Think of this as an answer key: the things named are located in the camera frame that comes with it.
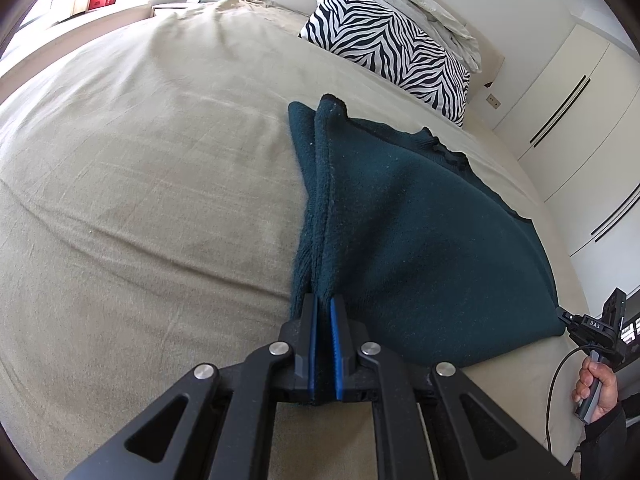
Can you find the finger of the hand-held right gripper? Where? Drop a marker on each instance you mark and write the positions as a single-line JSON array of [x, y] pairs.
[[580, 324]]

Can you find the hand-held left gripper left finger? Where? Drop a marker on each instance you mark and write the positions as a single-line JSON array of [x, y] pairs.
[[311, 345]]

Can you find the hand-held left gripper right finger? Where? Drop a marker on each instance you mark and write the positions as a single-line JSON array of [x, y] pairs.
[[336, 345]]

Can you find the dark green sweater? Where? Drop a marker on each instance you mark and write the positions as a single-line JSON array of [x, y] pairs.
[[425, 235]]

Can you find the person's right forearm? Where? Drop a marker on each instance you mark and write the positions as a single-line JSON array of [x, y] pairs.
[[612, 445]]

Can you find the person's right hand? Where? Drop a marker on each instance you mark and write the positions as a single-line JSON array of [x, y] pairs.
[[605, 385]]

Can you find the white wardrobe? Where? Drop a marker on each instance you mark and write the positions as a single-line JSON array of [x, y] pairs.
[[575, 135]]

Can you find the beige bed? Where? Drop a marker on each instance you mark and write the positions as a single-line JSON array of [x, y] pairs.
[[150, 160]]

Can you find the zebra striped pillow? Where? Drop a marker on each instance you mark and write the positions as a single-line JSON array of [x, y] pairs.
[[390, 40]]

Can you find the folded white duvet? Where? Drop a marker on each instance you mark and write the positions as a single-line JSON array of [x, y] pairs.
[[425, 0]]

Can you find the white nightstand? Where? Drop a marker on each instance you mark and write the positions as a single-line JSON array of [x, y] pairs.
[[172, 9]]

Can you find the red box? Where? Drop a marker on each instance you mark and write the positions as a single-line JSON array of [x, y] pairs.
[[102, 1]]

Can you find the wall socket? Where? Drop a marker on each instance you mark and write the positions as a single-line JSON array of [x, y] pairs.
[[494, 100]]

